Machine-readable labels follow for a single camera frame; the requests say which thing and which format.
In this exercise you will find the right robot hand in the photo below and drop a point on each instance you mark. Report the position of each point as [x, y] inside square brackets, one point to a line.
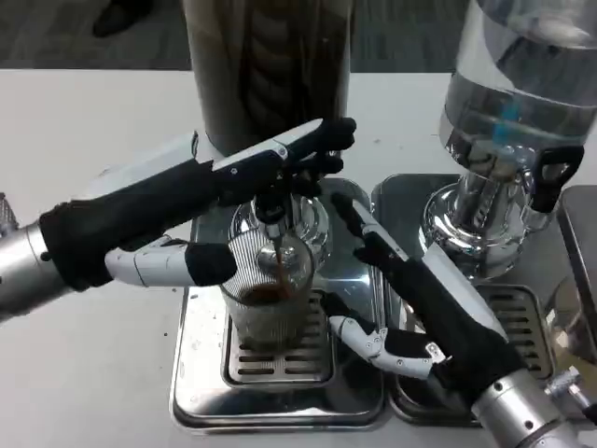
[457, 326]

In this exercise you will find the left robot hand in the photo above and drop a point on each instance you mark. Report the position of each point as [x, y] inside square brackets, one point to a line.
[140, 210]

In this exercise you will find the black dispenser tap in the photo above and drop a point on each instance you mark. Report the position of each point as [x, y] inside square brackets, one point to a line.
[541, 196]
[269, 212]

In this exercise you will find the clear ribbed glass cup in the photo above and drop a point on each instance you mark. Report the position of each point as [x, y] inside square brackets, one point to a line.
[261, 317]

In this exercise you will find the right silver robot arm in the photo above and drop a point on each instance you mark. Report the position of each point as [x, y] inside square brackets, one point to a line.
[513, 410]

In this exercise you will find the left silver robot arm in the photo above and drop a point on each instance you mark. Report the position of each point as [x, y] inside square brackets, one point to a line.
[23, 261]

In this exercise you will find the steel drip grid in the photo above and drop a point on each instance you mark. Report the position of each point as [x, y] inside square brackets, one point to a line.
[513, 317]
[280, 368]

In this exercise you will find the steel drip tray base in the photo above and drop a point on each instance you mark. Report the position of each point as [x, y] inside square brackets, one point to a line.
[205, 373]
[578, 233]
[396, 196]

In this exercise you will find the dark drink dispenser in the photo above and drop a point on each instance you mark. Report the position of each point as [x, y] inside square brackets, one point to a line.
[261, 70]

